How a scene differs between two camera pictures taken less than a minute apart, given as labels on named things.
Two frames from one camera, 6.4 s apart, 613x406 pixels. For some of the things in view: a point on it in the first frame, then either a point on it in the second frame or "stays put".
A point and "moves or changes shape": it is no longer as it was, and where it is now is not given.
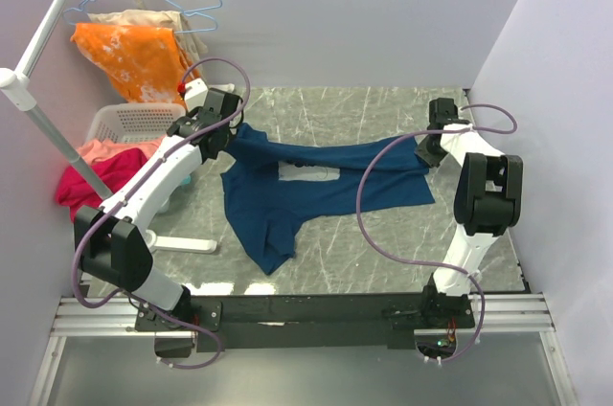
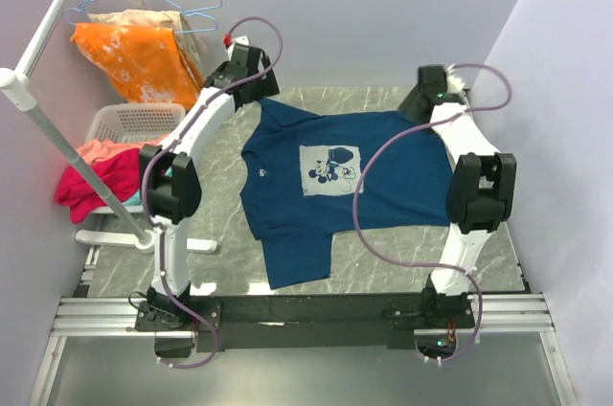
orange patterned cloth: x=147 y=63 stays put
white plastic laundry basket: x=135 y=123 stays put
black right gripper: x=421 y=153 to x=408 y=106
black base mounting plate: x=313 y=322 stays put
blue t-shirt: x=266 y=212 moves or changes shape
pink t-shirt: x=99 y=148 stays put
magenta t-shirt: x=73 y=191 stays put
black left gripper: x=193 y=115 to x=267 y=89
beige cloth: x=191 y=44 stays put
